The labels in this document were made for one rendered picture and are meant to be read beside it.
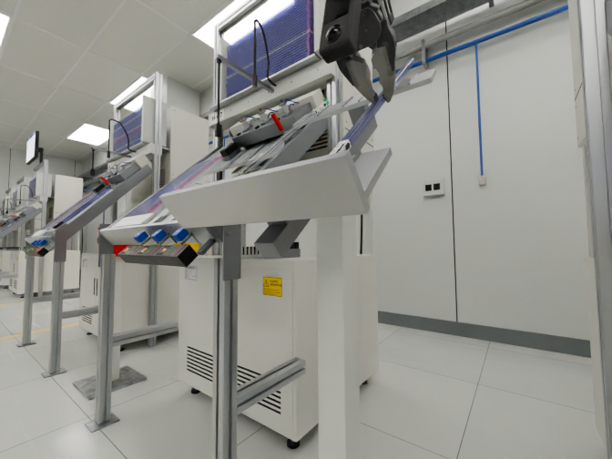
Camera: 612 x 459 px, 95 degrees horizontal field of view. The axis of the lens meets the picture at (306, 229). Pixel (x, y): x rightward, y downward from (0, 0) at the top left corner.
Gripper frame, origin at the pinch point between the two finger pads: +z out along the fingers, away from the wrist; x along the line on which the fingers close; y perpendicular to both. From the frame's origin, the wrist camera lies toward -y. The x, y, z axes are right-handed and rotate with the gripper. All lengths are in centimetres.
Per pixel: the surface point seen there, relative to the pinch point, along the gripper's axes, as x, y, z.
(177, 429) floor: 83, -67, 65
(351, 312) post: 7.6, -28.5, 25.7
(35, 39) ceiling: 407, 174, -108
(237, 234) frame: 34.4, -19.6, 11.9
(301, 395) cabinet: 38, -42, 66
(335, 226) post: 9.2, -17.2, 13.3
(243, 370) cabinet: 62, -42, 62
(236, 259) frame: 34.3, -24.3, 15.2
